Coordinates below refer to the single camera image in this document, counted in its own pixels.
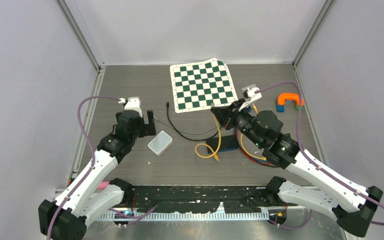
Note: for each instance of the black network switch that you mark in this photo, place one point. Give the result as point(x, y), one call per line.
point(228, 143)

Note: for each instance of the green toy block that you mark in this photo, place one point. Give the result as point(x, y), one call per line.
point(298, 107)

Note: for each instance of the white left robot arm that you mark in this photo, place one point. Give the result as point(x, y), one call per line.
point(69, 215)

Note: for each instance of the orange arch toy block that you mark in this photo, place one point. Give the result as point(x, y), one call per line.
point(294, 97)

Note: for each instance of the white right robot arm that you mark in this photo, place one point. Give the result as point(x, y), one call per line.
point(336, 197)

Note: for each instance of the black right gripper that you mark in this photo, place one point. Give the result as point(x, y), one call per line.
point(223, 113)

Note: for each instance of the pink marker pen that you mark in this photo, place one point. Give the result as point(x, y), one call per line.
point(102, 185)

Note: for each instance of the small white grey hub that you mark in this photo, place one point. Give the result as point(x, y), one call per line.
point(160, 143)

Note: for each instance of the blue toy block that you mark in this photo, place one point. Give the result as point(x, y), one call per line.
point(280, 107)

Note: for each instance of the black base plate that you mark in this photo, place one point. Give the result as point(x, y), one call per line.
point(200, 199)

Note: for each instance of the green white chessboard mat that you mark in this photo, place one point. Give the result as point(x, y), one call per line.
point(198, 86)

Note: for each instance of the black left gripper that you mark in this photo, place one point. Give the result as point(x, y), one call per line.
point(148, 128)

